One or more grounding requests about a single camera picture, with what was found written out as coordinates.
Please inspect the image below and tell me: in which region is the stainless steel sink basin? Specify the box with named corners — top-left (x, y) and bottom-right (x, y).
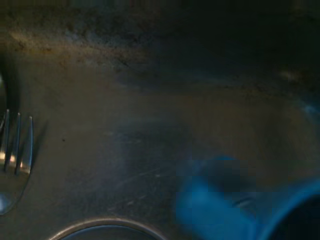
top-left (0, 0), bottom-right (320, 240)

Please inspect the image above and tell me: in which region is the silver metal fork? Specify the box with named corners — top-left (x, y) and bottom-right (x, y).
top-left (0, 108), bottom-right (34, 216)

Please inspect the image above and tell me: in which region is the blue ceramic mug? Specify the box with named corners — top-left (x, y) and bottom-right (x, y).
top-left (174, 155), bottom-right (320, 240)

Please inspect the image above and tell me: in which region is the round metal sink drain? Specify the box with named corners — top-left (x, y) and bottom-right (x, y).
top-left (48, 216), bottom-right (167, 240)

